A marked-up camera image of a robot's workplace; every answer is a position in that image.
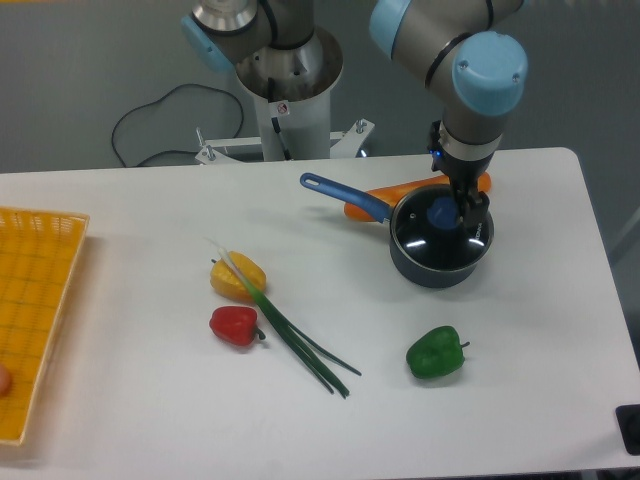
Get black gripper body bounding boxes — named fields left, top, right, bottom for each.
left=428, top=121, right=495, bottom=192

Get glass lid blue knob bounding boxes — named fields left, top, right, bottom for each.
left=390, top=185, right=494, bottom=272

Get dark blue saucepan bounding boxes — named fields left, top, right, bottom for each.
left=300, top=173, right=494, bottom=289

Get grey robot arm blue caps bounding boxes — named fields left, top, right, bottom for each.
left=181, top=1, right=528, bottom=226

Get orange carrot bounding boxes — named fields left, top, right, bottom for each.
left=343, top=172, right=493, bottom=222

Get green bell pepper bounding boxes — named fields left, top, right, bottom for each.
left=406, top=326, right=470, bottom=380

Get green onion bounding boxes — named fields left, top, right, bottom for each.
left=207, top=239, right=361, bottom=399

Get yellow bell pepper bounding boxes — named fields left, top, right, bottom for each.
left=210, top=251, right=267, bottom=303

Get red bell pepper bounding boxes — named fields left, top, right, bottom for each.
left=209, top=305, right=266, bottom=347

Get black corner object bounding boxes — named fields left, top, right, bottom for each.
left=615, top=404, right=640, bottom=456

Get yellow woven basket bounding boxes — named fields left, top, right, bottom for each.
left=1, top=207, right=90, bottom=446

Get pink object in basket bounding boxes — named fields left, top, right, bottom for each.
left=0, top=364, right=12, bottom=397

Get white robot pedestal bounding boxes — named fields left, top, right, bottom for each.
left=196, top=27, right=375, bottom=165

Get black floor cable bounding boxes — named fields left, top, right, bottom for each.
left=110, top=82, right=245, bottom=168

